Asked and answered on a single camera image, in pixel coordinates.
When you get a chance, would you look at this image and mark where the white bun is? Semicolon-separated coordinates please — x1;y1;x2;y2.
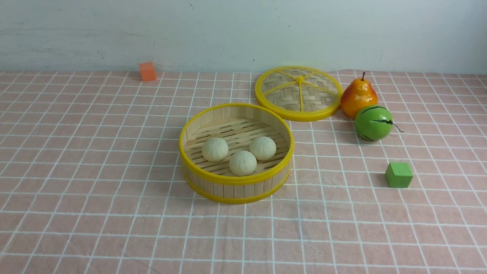
248;136;277;161
202;137;229;162
229;150;257;176

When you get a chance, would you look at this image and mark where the woven bamboo steamer lid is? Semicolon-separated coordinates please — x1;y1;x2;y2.
255;66;343;122

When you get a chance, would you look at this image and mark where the orange foam cube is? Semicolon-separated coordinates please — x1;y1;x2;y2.
139;61;157;82

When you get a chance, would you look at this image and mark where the orange yellow toy pear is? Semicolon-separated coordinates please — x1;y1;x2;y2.
340;72;379;119

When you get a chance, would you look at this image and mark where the green toy watermelon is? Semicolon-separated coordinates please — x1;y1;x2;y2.
354;104;404;142

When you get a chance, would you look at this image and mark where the pink checkered tablecloth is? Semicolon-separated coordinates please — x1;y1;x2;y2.
0;71;487;274

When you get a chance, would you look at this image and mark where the green foam cube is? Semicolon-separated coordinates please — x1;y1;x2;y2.
385;162;414;188

